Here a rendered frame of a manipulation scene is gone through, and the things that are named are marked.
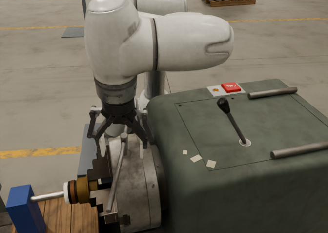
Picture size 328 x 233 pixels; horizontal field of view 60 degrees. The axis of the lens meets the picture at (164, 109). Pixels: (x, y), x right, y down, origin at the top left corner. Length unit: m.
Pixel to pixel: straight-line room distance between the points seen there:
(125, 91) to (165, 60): 0.11
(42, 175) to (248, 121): 2.05
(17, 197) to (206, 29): 0.75
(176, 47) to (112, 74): 0.13
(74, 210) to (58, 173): 1.47
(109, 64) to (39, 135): 2.65
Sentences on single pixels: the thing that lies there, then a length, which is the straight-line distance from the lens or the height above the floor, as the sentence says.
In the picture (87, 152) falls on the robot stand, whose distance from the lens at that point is 1.63.
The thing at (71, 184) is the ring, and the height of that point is 1.12.
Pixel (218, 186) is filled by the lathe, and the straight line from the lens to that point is 0.78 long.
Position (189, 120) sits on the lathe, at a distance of 0.95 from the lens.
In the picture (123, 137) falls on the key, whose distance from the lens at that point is 0.79.
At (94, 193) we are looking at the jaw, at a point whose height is 1.10.
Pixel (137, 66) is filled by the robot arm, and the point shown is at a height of 1.59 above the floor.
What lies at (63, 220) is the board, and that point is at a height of 0.88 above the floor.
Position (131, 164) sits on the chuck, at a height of 1.22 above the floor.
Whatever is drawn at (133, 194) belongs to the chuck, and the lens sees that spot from 0.84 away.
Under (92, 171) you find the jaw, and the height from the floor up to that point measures 1.14.
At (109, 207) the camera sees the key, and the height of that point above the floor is 1.31.
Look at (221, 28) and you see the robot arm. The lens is 0.57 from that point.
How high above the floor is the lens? 1.82
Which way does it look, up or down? 34 degrees down
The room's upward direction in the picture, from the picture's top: straight up
